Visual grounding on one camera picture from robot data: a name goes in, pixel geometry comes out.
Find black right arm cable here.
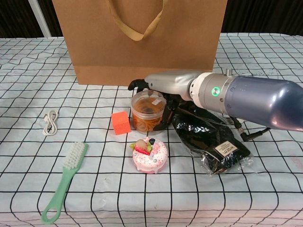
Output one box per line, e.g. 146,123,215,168
233,117,272,142

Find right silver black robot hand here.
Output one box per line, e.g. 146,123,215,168
127,70,203,132

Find white USB cable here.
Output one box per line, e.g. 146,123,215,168
42,109,59,137

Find white partition frame post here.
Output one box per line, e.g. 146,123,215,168
29,0,52,38

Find brown paper shopping bag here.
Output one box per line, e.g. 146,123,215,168
51,0,228,86

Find white checkered tablecloth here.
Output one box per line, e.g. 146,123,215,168
0,32,303,227

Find pink frosted donut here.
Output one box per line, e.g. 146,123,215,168
129,138,169,175

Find green scrubbing brush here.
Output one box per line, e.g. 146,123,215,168
41,141,89,224

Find black packaged gloves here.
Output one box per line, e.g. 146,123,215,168
170,99,254,177

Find orange cube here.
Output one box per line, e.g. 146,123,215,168
111,111,131,136

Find clear round rubber band container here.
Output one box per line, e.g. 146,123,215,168
130,91,166,135

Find metal fork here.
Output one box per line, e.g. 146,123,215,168
222,116,244,125

